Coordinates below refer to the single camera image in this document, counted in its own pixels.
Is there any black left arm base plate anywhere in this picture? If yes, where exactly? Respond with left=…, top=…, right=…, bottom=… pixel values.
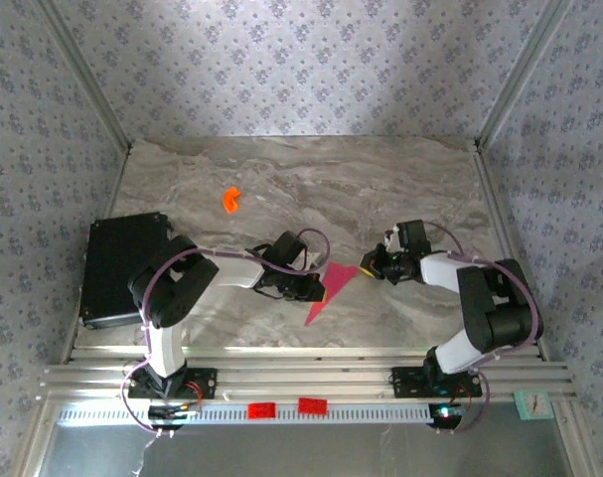
left=126, top=366, right=219, bottom=400

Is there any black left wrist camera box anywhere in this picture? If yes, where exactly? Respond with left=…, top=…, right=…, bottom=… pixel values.
left=270, top=231, right=327, bottom=267

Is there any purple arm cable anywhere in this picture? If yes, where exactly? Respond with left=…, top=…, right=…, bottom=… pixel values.
left=427, top=221, right=545, bottom=433
left=119, top=227, right=331, bottom=436

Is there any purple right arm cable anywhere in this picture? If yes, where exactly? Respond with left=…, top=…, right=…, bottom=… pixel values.
left=427, top=221, right=545, bottom=433

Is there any right controller circuit board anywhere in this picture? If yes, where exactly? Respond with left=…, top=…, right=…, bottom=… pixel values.
left=428, top=402, right=469, bottom=431

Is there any left controller circuit board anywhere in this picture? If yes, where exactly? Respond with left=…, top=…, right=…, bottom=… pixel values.
left=148, top=404, right=203, bottom=431

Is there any aluminium table side rail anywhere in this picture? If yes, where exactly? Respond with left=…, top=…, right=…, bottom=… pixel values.
left=472, top=141, right=550, bottom=362
left=62, top=143, right=133, bottom=364

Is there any aluminium corner post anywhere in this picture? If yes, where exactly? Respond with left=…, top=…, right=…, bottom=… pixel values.
left=474, top=0, right=575, bottom=150
left=32, top=0, right=133, bottom=155

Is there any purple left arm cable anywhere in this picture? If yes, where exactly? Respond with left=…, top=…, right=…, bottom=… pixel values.
left=119, top=227, right=331, bottom=436

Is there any orange plastic piece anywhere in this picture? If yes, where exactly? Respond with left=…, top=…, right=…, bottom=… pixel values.
left=222, top=186, right=243, bottom=215

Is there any small teal square clock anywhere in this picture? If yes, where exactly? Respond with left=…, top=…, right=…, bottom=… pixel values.
left=514, top=389, right=553, bottom=422

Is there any red tape piece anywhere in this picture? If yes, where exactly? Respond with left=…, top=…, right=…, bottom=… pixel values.
left=246, top=400, right=277, bottom=420
left=297, top=397, right=329, bottom=416

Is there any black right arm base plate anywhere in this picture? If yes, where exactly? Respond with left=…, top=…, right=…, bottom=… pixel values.
left=390, top=366, right=484, bottom=400

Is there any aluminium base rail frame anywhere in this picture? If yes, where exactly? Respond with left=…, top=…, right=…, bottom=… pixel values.
left=37, top=345, right=578, bottom=404

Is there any controller circuit board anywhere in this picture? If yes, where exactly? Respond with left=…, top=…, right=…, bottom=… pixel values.
left=428, top=402, right=469, bottom=431
left=148, top=404, right=203, bottom=431

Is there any grey slotted cable duct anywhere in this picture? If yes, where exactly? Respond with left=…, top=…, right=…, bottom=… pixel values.
left=57, top=402, right=436, bottom=426

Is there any pink cloth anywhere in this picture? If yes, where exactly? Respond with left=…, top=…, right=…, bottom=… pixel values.
left=304, top=261, right=360, bottom=327

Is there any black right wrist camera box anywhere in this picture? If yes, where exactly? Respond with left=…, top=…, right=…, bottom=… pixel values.
left=382, top=220, right=432, bottom=255

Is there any shiny metal panel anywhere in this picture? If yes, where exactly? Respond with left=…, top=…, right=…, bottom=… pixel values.
left=35, top=421, right=573, bottom=477

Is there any black flat case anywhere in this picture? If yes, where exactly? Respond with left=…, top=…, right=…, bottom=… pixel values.
left=79, top=212, right=176, bottom=330

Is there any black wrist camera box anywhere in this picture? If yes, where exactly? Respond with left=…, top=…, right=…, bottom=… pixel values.
left=270, top=231, right=327, bottom=267
left=382, top=220, right=432, bottom=255

